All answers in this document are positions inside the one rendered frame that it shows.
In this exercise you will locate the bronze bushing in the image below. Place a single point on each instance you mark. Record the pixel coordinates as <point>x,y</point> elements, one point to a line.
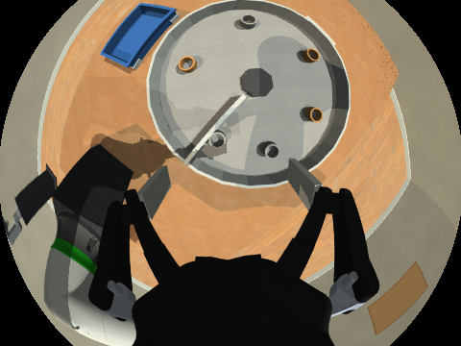
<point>186,59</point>
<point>318,117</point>
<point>314,54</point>

